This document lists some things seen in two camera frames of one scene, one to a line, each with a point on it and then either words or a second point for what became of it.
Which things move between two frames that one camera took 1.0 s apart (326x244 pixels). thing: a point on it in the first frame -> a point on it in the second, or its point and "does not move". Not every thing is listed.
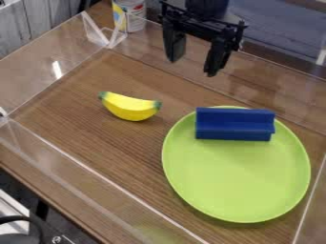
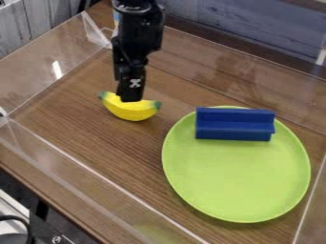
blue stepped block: (227, 123) does not move
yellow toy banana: (130, 109) does not move
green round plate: (241, 181) does not move
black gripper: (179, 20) -> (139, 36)
